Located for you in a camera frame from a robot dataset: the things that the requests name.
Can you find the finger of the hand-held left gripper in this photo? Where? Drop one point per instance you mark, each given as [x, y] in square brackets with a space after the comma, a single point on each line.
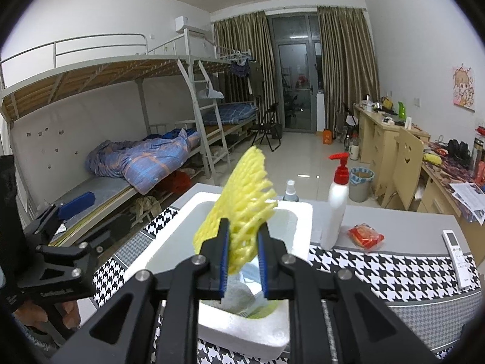
[77, 204]
[94, 240]

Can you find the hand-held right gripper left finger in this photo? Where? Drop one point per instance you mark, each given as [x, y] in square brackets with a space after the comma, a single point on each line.
[225, 269]

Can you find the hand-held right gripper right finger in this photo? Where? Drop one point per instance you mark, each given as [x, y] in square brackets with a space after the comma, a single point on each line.
[263, 269]

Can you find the blue face mask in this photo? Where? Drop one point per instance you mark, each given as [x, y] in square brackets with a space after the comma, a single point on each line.
[251, 276]

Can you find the grey sock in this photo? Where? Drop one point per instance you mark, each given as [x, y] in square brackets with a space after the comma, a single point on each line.
[238, 297]

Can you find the white foam box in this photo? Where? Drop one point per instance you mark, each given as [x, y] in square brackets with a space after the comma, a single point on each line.
[170, 242]

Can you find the person's left hand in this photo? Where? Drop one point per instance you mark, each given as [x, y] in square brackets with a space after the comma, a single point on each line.
[32, 318]

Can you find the beige cloth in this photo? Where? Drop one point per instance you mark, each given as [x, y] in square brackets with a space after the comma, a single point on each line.
[147, 206]

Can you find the blue plaid quilt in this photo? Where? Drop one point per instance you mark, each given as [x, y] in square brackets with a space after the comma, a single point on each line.
[144, 159]

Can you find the clear spray bottle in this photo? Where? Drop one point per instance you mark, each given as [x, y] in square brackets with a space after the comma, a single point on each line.
[291, 193]

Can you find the white pump bottle red top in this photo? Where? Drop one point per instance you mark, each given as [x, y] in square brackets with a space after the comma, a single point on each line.
[335, 208]

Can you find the red cloth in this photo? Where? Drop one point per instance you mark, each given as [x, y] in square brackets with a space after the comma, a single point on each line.
[178, 182]

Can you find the red snack packet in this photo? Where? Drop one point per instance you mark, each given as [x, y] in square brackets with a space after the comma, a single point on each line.
[365, 237]

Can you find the houndstooth table mat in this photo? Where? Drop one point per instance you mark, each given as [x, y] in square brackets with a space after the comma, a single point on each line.
[379, 273]

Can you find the blue patterned waste bin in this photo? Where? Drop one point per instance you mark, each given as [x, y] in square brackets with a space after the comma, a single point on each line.
[362, 185]

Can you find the white metal bunk bed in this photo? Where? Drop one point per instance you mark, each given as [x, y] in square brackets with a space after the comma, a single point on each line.
[75, 72]
[231, 113]

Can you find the white bed ladder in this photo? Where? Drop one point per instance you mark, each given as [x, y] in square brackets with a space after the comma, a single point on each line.
[206, 136]

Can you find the black folding chair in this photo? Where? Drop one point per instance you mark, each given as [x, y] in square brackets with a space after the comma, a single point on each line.
[269, 125]

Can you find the orange bag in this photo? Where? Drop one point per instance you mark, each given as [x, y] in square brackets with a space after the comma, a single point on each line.
[327, 137]

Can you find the cluster of clear plastic bottles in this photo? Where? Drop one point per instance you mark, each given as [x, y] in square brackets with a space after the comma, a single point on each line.
[350, 146]

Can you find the blue checked mattress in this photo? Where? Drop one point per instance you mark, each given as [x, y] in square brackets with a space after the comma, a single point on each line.
[231, 113]

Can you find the wooden desk with drawers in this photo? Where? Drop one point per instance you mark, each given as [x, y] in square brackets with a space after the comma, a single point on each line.
[373, 140]

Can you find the wooden chair smiley cutout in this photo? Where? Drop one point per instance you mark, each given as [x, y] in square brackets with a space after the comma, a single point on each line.
[403, 167]

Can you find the white hanging bag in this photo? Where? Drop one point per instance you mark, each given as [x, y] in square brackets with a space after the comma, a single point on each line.
[212, 94]

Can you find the glass balcony door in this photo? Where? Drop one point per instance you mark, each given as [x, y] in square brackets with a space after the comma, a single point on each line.
[295, 83]

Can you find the wooden desk with clutter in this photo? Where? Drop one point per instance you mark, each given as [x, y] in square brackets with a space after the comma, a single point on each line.
[435, 193]

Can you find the hanging dark clothes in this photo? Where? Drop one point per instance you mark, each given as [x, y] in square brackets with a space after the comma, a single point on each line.
[246, 74]

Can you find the white remote control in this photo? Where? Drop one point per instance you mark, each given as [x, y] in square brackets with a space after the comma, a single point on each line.
[458, 258]

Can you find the yellow pouch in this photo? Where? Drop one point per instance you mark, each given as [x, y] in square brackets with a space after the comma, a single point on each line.
[432, 158]

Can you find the white air conditioner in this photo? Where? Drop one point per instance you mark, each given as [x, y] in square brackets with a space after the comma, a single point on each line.
[189, 26]

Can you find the printed papers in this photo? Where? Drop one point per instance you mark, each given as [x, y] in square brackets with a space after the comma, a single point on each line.
[468, 197]

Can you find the brown curtain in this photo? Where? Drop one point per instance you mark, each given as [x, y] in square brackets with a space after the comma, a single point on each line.
[348, 64]
[242, 45]

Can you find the black headphones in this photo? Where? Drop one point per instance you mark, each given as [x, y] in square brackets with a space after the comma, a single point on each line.
[458, 149]

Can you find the steel flask red lid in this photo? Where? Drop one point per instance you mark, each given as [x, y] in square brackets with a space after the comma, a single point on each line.
[479, 136]

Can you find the cartoon wall poster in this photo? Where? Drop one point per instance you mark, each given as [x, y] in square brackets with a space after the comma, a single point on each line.
[464, 87]

